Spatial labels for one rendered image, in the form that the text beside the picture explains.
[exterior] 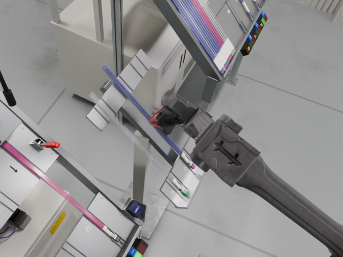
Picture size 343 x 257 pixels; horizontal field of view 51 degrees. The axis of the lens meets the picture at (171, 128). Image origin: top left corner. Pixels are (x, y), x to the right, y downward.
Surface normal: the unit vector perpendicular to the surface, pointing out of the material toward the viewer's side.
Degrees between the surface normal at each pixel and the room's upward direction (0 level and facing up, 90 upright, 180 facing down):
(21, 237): 0
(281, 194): 47
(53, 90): 0
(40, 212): 0
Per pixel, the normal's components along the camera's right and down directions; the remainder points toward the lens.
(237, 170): 0.15, 0.23
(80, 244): 0.69, -0.11
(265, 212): 0.10, -0.55
